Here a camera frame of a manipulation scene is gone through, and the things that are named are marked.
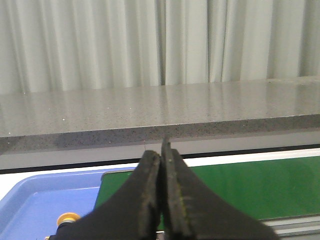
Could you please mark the blue plastic tray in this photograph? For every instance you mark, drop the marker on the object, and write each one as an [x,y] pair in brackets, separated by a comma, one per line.
[29,211]

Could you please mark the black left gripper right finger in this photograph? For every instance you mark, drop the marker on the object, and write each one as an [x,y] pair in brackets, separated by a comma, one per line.
[192,211]

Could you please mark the white pleated curtain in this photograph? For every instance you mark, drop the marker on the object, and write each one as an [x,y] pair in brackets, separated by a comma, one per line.
[62,45]

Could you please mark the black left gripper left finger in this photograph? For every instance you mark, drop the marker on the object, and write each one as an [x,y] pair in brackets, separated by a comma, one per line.
[131,213]

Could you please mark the yellow push button switch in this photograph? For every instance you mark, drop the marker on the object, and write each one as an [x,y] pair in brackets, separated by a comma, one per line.
[62,222]

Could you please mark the grey stone countertop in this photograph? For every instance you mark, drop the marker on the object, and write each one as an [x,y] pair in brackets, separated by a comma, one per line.
[78,119]

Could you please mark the green conveyor belt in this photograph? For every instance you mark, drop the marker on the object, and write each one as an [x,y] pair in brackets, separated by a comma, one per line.
[283,193]

